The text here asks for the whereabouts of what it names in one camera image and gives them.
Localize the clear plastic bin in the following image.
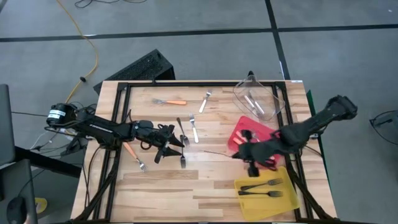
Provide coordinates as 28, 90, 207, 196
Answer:
232, 74, 286, 122

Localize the white handled silver fork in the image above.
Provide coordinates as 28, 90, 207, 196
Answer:
248, 90, 266, 115
188, 113, 200, 144
244, 95, 256, 110
198, 89, 213, 114

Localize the yellow floor cable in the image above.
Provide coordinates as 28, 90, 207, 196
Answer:
55, 0, 100, 105

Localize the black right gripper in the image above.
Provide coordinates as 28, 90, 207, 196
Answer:
231, 129, 281, 178

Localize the black computer mouse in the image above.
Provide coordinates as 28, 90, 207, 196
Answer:
6, 195, 29, 224

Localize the black table frame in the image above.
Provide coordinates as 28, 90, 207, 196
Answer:
70, 80, 336, 224

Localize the dark grey panel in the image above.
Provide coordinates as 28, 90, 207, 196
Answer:
0, 83, 16, 167

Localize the dark desk surface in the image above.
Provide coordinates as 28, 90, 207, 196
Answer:
0, 158, 39, 224

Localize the yellow round sticker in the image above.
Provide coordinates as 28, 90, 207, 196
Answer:
34, 197, 49, 215

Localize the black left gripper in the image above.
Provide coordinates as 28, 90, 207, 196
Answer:
134, 120, 185, 165

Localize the black floor beam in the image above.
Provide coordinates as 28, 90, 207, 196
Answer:
14, 145, 82, 179

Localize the yellow plastic bin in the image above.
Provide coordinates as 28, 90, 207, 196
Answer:
233, 166, 301, 222

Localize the black perforated case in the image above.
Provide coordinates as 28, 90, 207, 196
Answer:
93, 49, 177, 94

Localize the fork with peach handle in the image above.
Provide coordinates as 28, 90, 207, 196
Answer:
239, 177, 284, 192

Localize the pink plastic bin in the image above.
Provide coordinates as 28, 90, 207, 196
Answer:
227, 115, 282, 170

